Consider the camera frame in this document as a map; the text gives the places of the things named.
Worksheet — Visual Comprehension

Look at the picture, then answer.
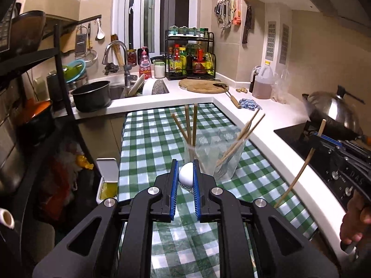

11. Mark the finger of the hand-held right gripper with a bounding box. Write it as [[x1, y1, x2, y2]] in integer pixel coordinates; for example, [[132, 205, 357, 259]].
[[308, 139, 334, 165], [310, 132, 345, 149]]

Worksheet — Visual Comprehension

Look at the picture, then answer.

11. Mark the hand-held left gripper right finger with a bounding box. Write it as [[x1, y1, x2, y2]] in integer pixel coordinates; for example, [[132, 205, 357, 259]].
[[192, 160, 339, 278]]

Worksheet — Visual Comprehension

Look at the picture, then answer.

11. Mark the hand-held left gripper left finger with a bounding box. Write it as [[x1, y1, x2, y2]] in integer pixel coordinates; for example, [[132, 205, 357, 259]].
[[32, 159, 179, 278]]

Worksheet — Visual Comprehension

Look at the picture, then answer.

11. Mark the white ceramic spoon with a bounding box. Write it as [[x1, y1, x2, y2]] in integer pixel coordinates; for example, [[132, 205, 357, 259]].
[[178, 162, 194, 193]]

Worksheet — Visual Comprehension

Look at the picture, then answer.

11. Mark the wooden chopstick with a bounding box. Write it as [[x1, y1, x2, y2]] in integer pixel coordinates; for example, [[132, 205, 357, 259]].
[[192, 104, 198, 148], [172, 114, 193, 151], [223, 114, 265, 160], [274, 119, 326, 209], [216, 109, 260, 167], [185, 105, 192, 147]]

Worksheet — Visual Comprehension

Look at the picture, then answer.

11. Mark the clear plastic utensil container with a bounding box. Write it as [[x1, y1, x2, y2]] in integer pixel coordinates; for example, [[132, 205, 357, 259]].
[[184, 129, 250, 180]]

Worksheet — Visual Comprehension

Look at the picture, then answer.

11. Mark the row of hanging utensils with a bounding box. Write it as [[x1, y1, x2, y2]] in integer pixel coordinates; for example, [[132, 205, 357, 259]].
[[214, 0, 242, 29]]

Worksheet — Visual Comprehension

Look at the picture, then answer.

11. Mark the person's right hand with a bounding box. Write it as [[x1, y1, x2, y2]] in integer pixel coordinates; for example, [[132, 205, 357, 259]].
[[339, 192, 371, 248]]

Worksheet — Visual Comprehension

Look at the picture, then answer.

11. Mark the black gas stove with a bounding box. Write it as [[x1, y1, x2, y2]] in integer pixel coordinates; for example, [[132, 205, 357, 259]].
[[274, 122, 371, 186]]

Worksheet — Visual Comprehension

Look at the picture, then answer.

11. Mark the wok with metal lid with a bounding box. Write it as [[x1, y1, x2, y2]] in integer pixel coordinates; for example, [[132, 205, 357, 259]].
[[301, 85, 366, 140]]

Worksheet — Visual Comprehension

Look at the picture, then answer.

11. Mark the green checkered tablecloth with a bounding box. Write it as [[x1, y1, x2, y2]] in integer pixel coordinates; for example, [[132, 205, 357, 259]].
[[117, 103, 319, 278]]

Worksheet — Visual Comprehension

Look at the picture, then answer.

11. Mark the white trash bin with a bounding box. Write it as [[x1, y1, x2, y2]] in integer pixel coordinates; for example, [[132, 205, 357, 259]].
[[96, 158, 119, 204]]

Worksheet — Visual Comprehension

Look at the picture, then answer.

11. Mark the clear plastic bag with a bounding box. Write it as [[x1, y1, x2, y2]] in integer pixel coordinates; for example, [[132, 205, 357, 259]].
[[271, 69, 290, 103]]

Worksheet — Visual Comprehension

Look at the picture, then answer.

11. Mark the blue rag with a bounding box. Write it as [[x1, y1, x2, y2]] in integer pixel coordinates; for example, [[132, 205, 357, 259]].
[[238, 98, 263, 111]]

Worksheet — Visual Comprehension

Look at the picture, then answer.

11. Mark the plastic cooking oil jug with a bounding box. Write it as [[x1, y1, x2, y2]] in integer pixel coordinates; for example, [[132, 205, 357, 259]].
[[252, 61, 274, 99]]

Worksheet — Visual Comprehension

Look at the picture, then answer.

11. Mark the white colander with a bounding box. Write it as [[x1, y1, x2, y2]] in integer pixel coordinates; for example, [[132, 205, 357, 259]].
[[142, 78, 170, 96]]

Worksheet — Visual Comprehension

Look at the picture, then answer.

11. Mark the round wooden cutting board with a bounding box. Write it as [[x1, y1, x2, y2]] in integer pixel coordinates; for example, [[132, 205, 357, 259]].
[[178, 78, 230, 94]]

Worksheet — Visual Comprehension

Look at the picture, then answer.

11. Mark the white jar with green lid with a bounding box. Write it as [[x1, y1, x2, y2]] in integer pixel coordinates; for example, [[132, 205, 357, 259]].
[[153, 60, 166, 79]]

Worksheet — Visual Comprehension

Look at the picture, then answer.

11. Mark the black cooking pot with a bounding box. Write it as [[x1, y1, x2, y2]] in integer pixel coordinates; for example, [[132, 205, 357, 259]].
[[71, 80, 112, 113]]

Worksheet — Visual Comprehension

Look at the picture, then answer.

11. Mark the pink dish soap bottle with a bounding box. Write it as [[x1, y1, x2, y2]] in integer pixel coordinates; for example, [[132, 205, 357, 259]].
[[138, 47, 153, 80]]

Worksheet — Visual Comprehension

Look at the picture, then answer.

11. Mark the black spice rack with bottles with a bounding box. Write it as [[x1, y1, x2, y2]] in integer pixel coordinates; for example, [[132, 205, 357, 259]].
[[165, 26, 216, 81]]

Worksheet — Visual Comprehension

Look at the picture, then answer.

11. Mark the chrome kitchen faucet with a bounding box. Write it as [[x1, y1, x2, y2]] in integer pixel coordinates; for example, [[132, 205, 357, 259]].
[[103, 41, 138, 87]]

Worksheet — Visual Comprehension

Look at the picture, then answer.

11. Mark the hanging cleaver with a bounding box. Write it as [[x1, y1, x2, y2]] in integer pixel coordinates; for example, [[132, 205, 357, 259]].
[[242, 4, 252, 44]]

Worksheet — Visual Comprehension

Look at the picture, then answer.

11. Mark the green plastic basin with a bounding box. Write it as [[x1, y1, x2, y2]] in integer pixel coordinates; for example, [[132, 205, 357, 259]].
[[59, 59, 86, 83]]

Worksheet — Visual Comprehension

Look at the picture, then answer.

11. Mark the metal mesh strainer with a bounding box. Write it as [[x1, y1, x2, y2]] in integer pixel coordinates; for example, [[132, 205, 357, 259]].
[[85, 49, 98, 65]]

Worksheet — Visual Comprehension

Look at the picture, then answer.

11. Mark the orange bowl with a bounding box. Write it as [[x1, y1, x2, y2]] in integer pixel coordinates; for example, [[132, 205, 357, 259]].
[[25, 100, 54, 123]]

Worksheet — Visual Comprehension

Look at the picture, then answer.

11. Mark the black metal shelf rack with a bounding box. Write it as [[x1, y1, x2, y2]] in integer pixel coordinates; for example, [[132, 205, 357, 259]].
[[0, 10, 102, 180]]

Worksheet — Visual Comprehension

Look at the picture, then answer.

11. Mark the metal grater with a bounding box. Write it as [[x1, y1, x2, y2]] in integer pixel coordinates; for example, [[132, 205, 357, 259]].
[[75, 26, 88, 58]]

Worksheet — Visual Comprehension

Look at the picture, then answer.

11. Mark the dark bottle with white handle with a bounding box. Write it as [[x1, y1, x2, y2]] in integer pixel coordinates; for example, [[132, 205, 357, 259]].
[[249, 66, 261, 92]]

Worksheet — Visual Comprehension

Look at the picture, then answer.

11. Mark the wooden handled spatula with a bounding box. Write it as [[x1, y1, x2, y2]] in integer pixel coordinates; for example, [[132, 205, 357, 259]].
[[213, 83, 241, 109]]

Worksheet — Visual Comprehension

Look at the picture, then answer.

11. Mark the white wall vent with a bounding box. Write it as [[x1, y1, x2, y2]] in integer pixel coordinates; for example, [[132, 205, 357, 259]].
[[280, 24, 290, 64], [265, 22, 277, 61]]

